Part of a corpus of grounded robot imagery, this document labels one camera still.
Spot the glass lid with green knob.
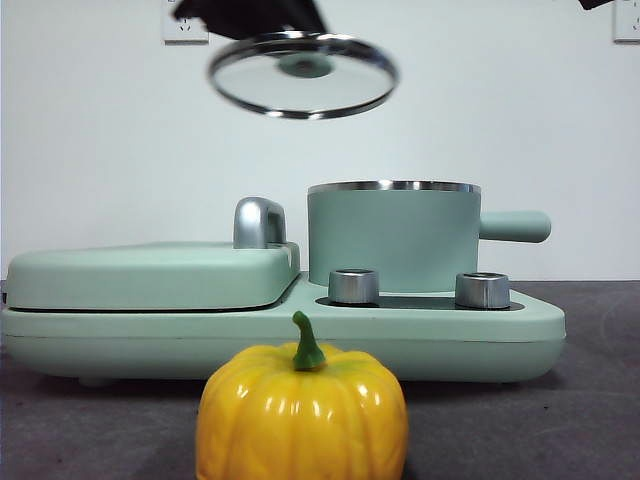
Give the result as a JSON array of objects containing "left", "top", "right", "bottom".
[{"left": 207, "top": 30, "right": 402, "bottom": 122}]

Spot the yellow pumpkin with green stem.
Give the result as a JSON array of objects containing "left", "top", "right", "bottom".
[{"left": 193, "top": 309, "right": 409, "bottom": 480}]

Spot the silver control knob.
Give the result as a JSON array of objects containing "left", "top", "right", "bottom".
[
  {"left": 454, "top": 271, "right": 511, "bottom": 308},
  {"left": 327, "top": 268, "right": 380, "bottom": 307}
]

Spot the green breakfast machine base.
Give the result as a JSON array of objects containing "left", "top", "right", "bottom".
[{"left": 0, "top": 272, "right": 567, "bottom": 389}]

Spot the white wall socket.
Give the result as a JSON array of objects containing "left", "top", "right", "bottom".
[
  {"left": 161, "top": 13, "right": 210, "bottom": 46},
  {"left": 611, "top": 6, "right": 640, "bottom": 44}
]

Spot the green pot with straight handle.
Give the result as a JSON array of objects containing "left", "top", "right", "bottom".
[{"left": 306, "top": 179, "right": 553, "bottom": 295}]

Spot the green griddle cover silver handle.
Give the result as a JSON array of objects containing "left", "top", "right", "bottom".
[{"left": 3, "top": 196, "right": 302, "bottom": 314}]

